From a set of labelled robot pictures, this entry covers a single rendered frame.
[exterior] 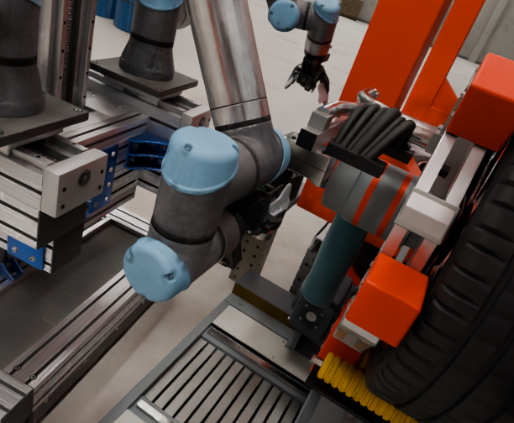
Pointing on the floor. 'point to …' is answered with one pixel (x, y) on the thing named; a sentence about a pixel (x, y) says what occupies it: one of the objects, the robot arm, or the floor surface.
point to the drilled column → (252, 255)
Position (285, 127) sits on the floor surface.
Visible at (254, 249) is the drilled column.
